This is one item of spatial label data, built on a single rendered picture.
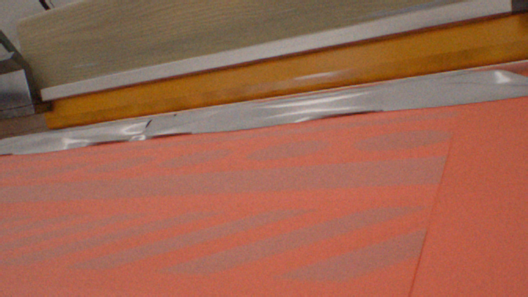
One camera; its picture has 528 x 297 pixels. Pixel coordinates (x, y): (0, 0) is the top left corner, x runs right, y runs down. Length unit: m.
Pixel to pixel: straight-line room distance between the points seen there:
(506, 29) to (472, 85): 0.11
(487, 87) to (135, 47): 0.26
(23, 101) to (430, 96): 0.34
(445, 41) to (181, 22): 0.18
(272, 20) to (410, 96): 0.15
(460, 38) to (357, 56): 0.06
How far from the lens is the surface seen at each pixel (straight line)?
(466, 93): 0.17
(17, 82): 0.44
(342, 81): 0.30
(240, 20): 0.31
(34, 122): 0.52
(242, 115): 0.20
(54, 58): 0.43
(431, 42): 0.29
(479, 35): 0.29
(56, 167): 0.18
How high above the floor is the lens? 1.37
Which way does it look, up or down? 37 degrees down
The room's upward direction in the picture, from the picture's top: 27 degrees counter-clockwise
